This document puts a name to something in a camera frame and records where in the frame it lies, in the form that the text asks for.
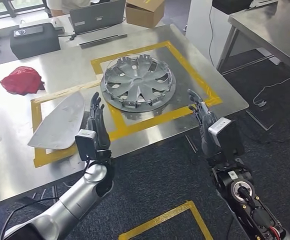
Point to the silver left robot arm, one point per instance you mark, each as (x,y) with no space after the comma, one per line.
(72,205)

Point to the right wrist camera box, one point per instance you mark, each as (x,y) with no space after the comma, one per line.
(227,136)

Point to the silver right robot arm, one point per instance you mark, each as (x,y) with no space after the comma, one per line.
(242,198)

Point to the black floor mat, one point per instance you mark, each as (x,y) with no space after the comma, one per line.
(272,109)

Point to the white round device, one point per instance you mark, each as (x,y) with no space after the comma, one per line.
(56,22)

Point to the red object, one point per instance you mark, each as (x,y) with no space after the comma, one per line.
(22,81)

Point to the white plastic bag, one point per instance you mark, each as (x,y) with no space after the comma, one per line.
(60,122)

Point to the metal legged table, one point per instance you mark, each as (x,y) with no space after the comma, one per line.
(267,26)

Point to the white low ledge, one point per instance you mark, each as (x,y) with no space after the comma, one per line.
(10,18)

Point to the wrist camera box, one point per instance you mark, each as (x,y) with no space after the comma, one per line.
(227,136)
(86,145)

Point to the person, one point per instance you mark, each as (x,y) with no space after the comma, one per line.
(67,5)

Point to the brown cardboard box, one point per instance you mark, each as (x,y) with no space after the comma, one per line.
(145,15)

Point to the grey open laptop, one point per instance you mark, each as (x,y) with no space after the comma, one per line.
(97,16)

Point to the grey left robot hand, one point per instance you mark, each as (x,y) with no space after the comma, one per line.
(102,132)

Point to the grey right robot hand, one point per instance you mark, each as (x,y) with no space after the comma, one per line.
(206,136)

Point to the white cabinet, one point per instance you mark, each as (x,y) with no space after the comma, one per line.
(197,33)

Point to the silver plastic wheel hubcap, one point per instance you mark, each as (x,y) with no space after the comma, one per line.
(137,82)

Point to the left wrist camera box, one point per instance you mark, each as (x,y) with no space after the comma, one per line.
(86,145)

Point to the black case with yellow label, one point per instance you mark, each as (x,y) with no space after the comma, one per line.
(229,6)

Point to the metal legged workbench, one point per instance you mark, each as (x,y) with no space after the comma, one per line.
(10,132)

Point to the black equipment case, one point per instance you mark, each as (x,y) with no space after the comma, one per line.
(35,43)

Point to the white desk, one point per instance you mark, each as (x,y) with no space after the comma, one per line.
(65,41)

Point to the long grey metal bar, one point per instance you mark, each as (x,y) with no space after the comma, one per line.
(102,41)

